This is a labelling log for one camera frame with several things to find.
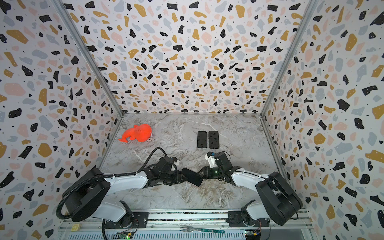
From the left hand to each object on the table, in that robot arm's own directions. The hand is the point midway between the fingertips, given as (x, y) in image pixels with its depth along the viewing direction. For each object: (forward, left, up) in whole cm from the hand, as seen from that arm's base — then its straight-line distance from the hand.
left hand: (186, 178), depth 83 cm
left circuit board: (-25, +29, -4) cm, 38 cm away
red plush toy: (+31, +32, +2) cm, 44 cm away
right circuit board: (-26, -33, -5) cm, 42 cm away
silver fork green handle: (-23, -2, -3) cm, 23 cm away
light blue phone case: (+30, -10, -5) cm, 31 cm away
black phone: (+1, -3, -1) cm, 4 cm away
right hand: (+3, -7, +1) cm, 8 cm away
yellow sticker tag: (-22, +51, -2) cm, 56 cm away
